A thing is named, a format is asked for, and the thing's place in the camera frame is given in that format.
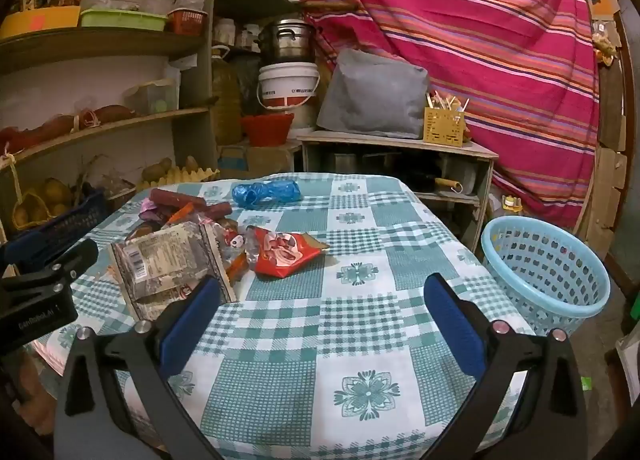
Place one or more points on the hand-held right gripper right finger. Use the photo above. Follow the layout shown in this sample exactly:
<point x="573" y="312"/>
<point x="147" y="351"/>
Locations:
<point x="457" y="332"/>

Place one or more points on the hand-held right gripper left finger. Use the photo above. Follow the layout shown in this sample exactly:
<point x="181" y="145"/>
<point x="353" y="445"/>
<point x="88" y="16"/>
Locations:
<point x="192" y="322"/>

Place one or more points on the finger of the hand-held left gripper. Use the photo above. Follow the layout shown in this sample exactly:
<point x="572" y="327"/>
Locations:
<point x="65" y="262"/>
<point x="22" y="247"/>

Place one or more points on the large beige printed packet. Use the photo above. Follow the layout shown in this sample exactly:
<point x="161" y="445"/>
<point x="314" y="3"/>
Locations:
<point x="160" y="260"/>

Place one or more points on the clear printed plastic wrapper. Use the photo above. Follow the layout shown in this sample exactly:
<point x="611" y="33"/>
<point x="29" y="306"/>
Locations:
<point x="230" y="240"/>

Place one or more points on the clear pink plastic packet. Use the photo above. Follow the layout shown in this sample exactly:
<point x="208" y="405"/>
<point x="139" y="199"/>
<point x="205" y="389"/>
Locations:
<point x="150" y="207"/>

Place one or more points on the orange wrapper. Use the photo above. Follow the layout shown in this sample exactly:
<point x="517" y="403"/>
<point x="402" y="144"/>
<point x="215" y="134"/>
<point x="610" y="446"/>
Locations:
<point x="181" y="214"/>

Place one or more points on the light blue plastic basket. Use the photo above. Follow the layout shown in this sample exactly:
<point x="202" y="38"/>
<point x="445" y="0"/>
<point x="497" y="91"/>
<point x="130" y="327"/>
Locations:
<point x="545" y="260"/>

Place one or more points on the maroon scouring pad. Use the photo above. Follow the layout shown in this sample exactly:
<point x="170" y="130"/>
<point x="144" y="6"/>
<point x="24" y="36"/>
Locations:
<point x="215" y="210"/>
<point x="175" y="197"/>

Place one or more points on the red snack wrapper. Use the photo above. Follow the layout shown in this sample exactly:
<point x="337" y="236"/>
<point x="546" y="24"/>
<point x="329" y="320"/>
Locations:
<point x="285" y="252"/>

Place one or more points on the blue plastic bag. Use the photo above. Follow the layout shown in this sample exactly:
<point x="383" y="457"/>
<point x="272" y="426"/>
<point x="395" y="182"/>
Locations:
<point x="265" y="192"/>

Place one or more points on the dark blue plastic crate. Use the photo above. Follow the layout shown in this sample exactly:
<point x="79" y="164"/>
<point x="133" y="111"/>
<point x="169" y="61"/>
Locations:
<point x="70" y="225"/>

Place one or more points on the yellow net of fruits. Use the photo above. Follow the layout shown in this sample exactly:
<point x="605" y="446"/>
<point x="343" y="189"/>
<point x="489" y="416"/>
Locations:
<point x="47" y="195"/>

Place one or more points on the red mesh bags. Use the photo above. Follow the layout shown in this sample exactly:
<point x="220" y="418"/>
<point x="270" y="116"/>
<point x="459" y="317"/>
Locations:
<point x="55" y="125"/>

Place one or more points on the pile of potatoes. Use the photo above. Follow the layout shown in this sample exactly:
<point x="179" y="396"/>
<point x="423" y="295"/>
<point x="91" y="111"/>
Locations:
<point x="157" y="169"/>

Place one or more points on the green checked tablecloth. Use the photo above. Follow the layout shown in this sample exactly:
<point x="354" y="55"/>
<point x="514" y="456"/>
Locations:
<point x="325" y="340"/>

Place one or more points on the small yellow object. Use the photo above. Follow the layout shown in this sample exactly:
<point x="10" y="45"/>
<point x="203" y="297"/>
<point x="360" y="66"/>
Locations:
<point x="511" y="204"/>

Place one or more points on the yellow egg carton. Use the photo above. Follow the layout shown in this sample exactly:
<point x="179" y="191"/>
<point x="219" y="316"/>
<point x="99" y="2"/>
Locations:
<point x="190" y="175"/>

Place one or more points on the cardboard box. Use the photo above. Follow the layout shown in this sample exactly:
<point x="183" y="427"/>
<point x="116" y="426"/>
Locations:
<point x="260" y="158"/>

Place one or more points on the clear plastic container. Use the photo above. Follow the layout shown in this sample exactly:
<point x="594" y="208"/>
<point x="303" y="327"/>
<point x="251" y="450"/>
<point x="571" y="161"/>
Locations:
<point x="152" y="98"/>

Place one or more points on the low wooden cabinet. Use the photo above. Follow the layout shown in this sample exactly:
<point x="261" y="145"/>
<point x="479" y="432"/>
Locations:
<point x="400" y="145"/>

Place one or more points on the yellow utensil holder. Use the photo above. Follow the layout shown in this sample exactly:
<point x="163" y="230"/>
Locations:
<point x="442" y="128"/>

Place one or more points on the red plastic bowl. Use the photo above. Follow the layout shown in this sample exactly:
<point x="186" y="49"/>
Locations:
<point x="267" y="130"/>

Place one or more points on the large yellowish oil bottle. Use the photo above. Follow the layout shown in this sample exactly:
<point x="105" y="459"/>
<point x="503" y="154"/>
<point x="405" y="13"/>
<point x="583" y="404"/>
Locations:
<point x="226" y="100"/>

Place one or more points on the yellow plastic tray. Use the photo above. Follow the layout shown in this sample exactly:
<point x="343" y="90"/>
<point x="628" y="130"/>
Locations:
<point x="35" y="23"/>

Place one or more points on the wooden shelf unit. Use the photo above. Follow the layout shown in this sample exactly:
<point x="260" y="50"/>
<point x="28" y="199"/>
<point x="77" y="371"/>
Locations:
<point x="190" y="70"/>

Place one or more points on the bunch of utensils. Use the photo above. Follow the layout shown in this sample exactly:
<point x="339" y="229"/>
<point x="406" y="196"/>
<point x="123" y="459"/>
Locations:
<point x="445" y="101"/>

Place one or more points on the flattened cardboard sheets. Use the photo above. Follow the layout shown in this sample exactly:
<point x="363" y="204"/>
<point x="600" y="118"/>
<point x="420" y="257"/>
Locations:
<point x="607" y="150"/>

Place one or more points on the green plastic tray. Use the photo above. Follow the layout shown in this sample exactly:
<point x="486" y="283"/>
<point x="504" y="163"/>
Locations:
<point x="122" y="20"/>

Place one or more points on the grey cushion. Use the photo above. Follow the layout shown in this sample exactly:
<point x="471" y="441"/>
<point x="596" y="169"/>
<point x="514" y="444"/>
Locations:
<point x="372" y="95"/>

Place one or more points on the white bucket with red band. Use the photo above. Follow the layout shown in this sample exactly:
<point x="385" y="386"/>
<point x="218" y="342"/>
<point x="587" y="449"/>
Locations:
<point x="287" y="85"/>

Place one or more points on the small red basket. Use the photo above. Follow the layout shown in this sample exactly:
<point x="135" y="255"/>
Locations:
<point x="186" y="23"/>

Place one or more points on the row of glass jars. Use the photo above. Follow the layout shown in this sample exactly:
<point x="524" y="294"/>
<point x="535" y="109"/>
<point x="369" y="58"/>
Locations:
<point x="235" y="35"/>

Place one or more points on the red striped cloth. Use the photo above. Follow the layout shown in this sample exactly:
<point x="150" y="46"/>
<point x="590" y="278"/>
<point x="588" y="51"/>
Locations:
<point x="475" y="40"/>

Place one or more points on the metal cooking pot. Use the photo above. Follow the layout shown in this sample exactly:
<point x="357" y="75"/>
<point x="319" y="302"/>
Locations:
<point x="287" y="40"/>

